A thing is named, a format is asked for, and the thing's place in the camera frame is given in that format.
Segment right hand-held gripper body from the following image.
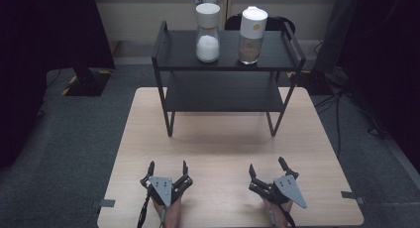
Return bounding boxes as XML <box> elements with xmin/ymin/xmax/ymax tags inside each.
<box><xmin>248</xmin><ymin>172</ymin><xmax>308</xmax><ymax>210</ymax></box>

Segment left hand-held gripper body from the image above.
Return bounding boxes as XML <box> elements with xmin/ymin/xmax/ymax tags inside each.
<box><xmin>140</xmin><ymin>173</ymin><xmax>194</xmax><ymax>208</ymax></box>

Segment glass jar with white grains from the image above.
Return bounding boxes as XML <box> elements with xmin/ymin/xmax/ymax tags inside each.
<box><xmin>195</xmin><ymin>2</ymin><xmax>222</xmax><ymax>63</ymax></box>

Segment black two-tier metal rack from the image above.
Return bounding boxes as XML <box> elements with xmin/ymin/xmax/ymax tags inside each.
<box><xmin>151</xmin><ymin>20</ymin><xmax>307</xmax><ymax>138</ymax></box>

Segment glass jar with brown powder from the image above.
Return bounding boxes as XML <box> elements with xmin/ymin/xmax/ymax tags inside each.
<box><xmin>237</xmin><ymin>5</ymin><xmax>268</xmax><ymax>65</ymax></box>

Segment person's right hand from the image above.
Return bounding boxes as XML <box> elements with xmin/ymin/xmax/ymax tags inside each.
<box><xmin>262</xmin><ymin>198</ymin><xmax>294</xmax><ymax>228</ymax></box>

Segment person's left hand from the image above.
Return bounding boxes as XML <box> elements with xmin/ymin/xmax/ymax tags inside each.
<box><xmin>152</xmin><ymin>197</ymin><xmax>183</xmax><ymax>228</ymax></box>

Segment grey table clamp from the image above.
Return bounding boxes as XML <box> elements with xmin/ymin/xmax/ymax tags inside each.
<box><xmin>340</xmin><ymin>190</ymin><xmax>367</xmax><ymax>205</ymax></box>
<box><xmin>91</xmin><ymin>198</ymin><xmax>117</xmax><ymax>209</ymax></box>

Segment black stand base striped tape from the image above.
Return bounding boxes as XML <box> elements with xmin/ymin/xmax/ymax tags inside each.
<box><xmin>286</xmin><ymin>68</ymin><xmax>350</xmax><ymax>97</ymax></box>
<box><xmin>61</xmin><ymin>66</ymin><xmax>112</xmax><ymax>98</ymax></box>

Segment dark grey curtain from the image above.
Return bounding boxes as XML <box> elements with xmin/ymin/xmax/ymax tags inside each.
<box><xmin>312</xmin><ymin>0</ymin><xmax>361</xmax><ymax>74</ymax></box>

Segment black braided cable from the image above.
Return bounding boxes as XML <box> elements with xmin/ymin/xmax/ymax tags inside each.
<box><xmin>136</xmin><ymin>187</ymin><xmax>152</xmax><ymax>228</ymax></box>

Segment black floor cables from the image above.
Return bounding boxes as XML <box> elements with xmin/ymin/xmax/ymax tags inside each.
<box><xmin>312</xmin><ymin>87</ymin><xmax>390</xmax><ymax>160</ymax></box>

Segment black curtain with cable loops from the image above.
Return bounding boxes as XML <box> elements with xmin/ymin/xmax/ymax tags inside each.
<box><xmin>336</xmin><ymin>0</ymin><xmax>420</xmax><ymax>174</ymax></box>

